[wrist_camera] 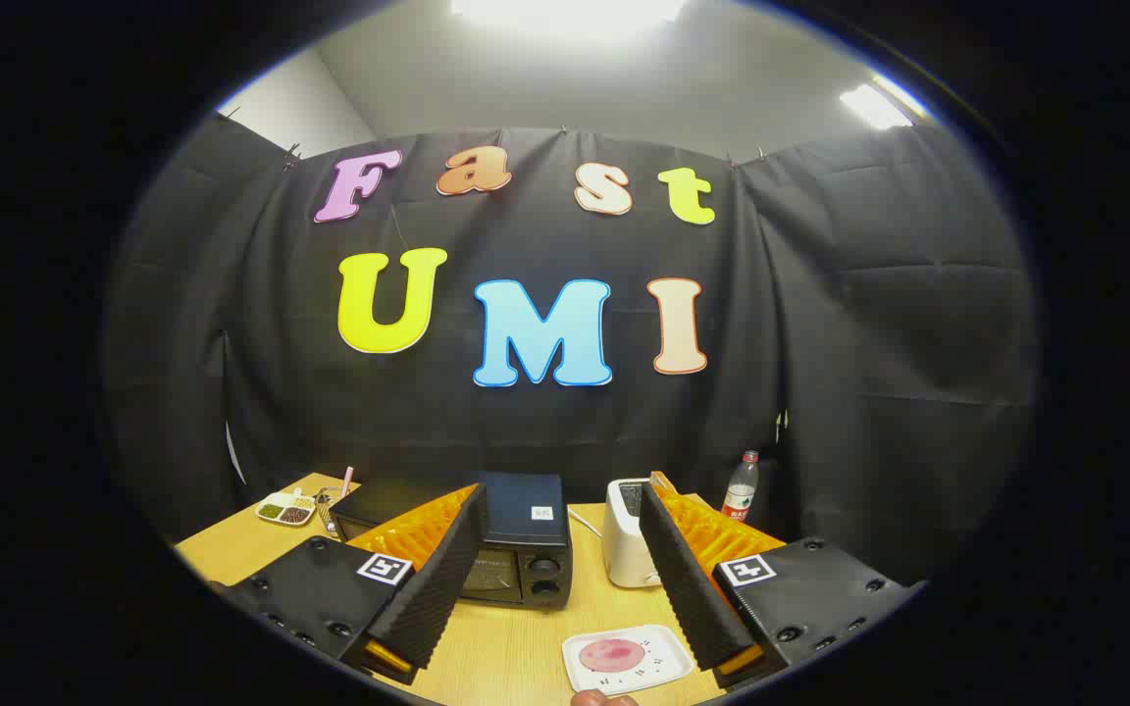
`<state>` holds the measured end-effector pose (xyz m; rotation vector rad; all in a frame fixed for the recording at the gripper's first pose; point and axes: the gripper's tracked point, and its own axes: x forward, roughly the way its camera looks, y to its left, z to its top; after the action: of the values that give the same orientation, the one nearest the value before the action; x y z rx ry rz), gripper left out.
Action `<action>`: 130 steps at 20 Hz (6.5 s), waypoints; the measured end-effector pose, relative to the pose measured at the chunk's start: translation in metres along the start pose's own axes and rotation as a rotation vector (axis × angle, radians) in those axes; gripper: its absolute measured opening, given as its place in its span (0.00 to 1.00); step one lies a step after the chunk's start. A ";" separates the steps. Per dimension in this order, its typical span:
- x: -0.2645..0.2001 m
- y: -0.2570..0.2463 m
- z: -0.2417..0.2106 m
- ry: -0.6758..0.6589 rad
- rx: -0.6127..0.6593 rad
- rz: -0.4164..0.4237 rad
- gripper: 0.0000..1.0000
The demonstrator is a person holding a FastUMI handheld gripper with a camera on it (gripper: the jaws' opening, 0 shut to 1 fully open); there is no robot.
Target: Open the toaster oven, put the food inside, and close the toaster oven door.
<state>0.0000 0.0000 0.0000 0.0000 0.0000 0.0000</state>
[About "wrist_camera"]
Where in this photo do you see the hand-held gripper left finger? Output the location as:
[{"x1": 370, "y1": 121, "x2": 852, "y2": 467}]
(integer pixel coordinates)
[{"x1": 217, "y1": 482, "x2": 489, "y2": 685}]

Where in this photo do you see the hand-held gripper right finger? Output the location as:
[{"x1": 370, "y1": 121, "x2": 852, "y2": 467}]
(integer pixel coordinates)
[{"x1": 639, "y1": 471, "x2": 929, "y2": 689}]

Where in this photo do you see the white square plate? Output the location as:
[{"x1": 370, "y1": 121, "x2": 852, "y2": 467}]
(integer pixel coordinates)
[{"x1": 561, "y1": 625, "x2": 695, "y2": 697}]

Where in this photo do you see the pink round ham slice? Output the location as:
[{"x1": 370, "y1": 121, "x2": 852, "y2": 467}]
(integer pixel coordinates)
[{"x1": 579, "y1": 637, "x2": 646, "y2": 674}]

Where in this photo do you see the black toaster oven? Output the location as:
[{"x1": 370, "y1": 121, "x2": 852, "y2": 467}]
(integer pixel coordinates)
[{"x1": 328, "y1": 471, "x2": 574, "y2": 611}]

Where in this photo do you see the white pop-up toaster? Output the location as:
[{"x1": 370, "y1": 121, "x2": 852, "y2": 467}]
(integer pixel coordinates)
[{"x1": 602, "y1": 478, "x2": 664, "y2": 589}]

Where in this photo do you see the clear red label water bottle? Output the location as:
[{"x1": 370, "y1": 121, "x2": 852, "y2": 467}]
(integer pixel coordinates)
[{"x1": 722, "y1": 450, "x2": 760, "y2": 523}]

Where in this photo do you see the white divided bean dish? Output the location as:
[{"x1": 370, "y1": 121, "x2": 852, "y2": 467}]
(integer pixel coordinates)
[{"x1": 255, "y1": 490, "x2": 319, "y2": 528}]

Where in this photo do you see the ceiling light panel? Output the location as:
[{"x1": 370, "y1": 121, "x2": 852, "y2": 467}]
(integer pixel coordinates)
[
  {"x1": 838, "y1": 76, "x2": 929, "y2": 130},
  {"x1": 447, "y1": 0, "x2": 689, "y2": 30}
]

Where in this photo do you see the metal wire basket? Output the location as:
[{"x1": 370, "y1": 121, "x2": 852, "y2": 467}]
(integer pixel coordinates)
[{"x1": 315, "y1": 487, "x2": 350, "y2": 535}]

